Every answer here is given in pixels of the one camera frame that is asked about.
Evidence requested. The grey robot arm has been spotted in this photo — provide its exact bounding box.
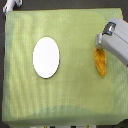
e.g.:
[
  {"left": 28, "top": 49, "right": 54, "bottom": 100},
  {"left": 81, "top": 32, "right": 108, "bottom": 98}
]
[{"left": 95, "top": 18, "right": 128, "bottom": 67}]

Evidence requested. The white oval plate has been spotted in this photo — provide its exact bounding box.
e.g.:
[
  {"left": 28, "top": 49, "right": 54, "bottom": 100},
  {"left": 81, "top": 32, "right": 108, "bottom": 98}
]
[{"left": 33, "top": 37, "right": 60, "bottom": 79}]

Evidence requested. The green table cloth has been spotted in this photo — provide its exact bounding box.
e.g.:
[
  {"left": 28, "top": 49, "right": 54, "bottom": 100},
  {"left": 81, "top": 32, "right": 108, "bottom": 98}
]
[{"left": 2, "top": 8, "right": 128, "bottom": 127}]

